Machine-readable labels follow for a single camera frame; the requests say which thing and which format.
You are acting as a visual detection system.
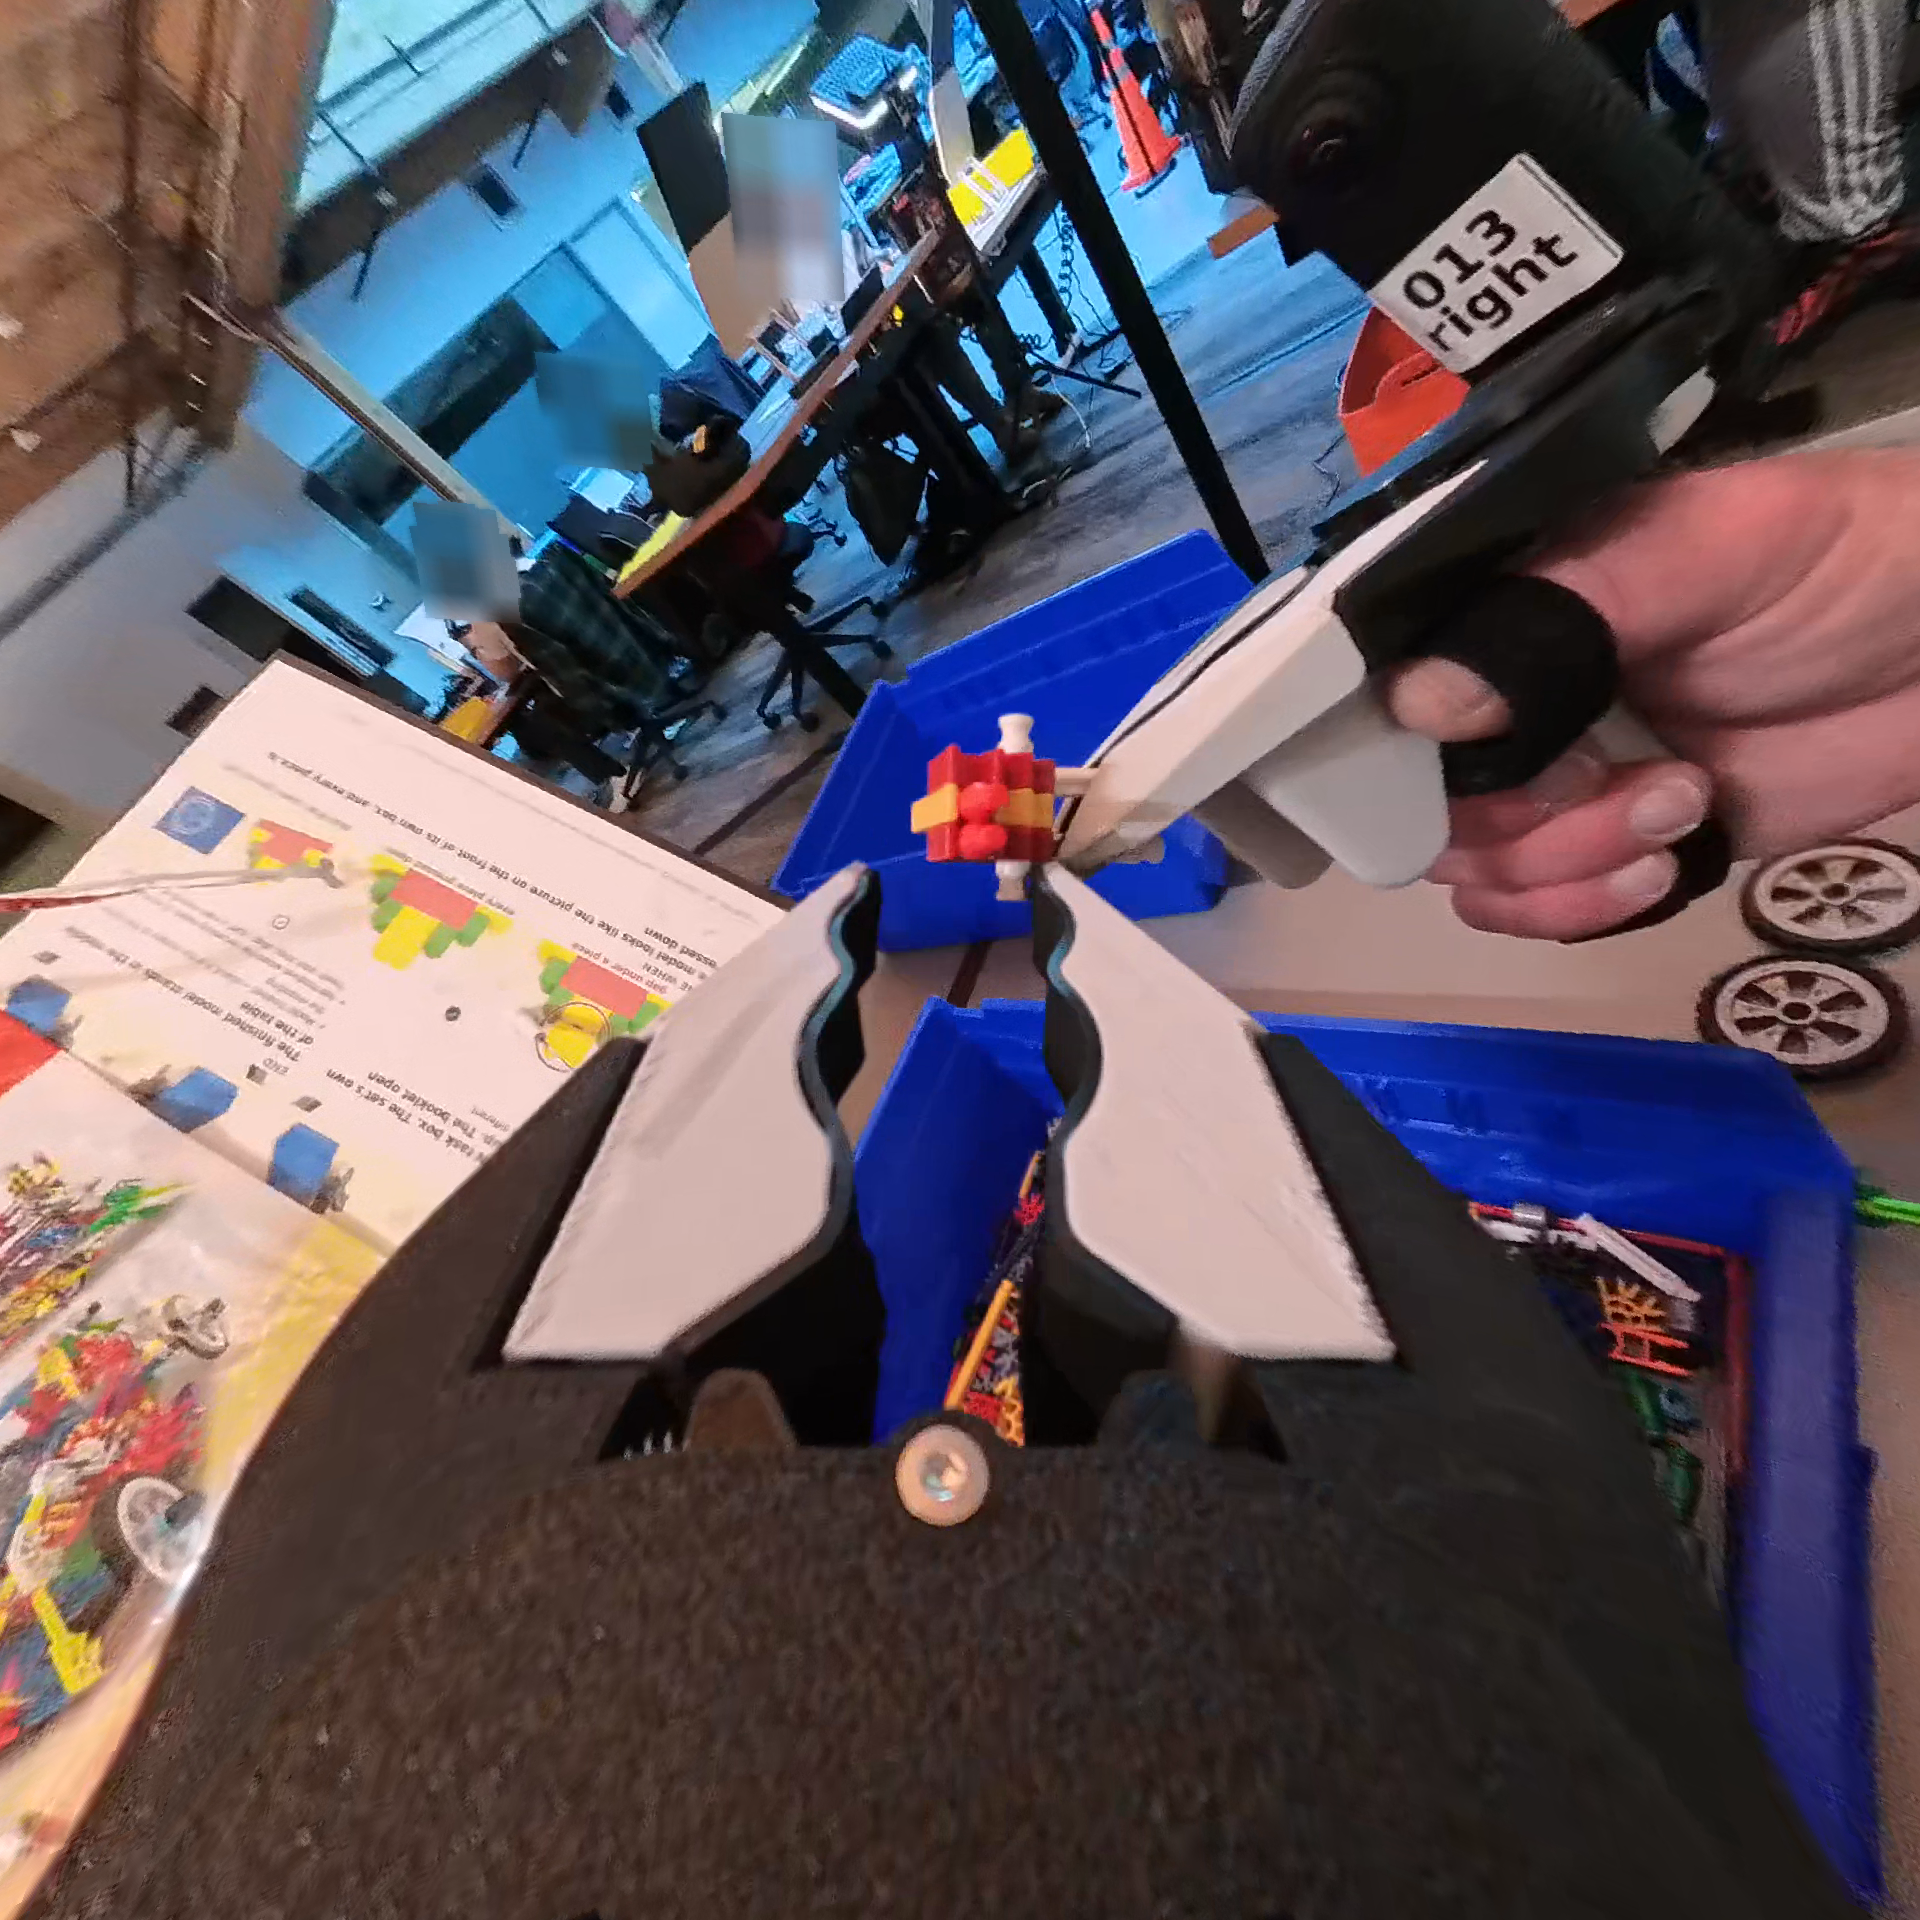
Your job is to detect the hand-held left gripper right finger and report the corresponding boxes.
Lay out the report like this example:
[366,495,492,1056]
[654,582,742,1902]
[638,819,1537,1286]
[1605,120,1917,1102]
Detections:
[1026,869,1401,1370]

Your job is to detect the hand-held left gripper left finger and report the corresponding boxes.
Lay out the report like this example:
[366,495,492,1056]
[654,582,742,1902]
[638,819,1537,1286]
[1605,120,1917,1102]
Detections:
[503,863,885,1370]

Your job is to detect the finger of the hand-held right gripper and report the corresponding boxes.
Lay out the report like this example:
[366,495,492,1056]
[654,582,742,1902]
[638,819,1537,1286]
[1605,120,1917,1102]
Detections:
[1052,459,1492,874]

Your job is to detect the red yellow toy construction piece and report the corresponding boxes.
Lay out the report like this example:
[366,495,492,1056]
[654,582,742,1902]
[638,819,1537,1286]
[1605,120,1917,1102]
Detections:
[907,716,1069,893]

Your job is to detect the person's right hand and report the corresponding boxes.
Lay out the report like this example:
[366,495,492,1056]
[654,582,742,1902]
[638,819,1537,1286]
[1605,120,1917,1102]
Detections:
[1380,445,1920,950]

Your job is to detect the empty blue plastic bin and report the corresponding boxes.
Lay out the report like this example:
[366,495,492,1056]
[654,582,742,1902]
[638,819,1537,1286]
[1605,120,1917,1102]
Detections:
[772,533,1263,960]

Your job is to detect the black metal pole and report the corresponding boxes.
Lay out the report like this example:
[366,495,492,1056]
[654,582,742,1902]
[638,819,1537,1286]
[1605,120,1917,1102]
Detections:
[959,0,1279,579]

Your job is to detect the white instruction sheet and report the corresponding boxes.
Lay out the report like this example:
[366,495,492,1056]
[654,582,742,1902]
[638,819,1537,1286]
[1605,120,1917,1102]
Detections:
[0,658,791,1277]

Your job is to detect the pile of colourful toy pieces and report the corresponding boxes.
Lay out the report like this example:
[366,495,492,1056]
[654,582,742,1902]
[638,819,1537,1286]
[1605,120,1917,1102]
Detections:
[943,1152,1749,1597]

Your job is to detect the colourful toy package bag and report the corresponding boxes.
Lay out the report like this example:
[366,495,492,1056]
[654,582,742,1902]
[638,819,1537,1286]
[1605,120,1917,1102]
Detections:
[0,1005,397,1876]

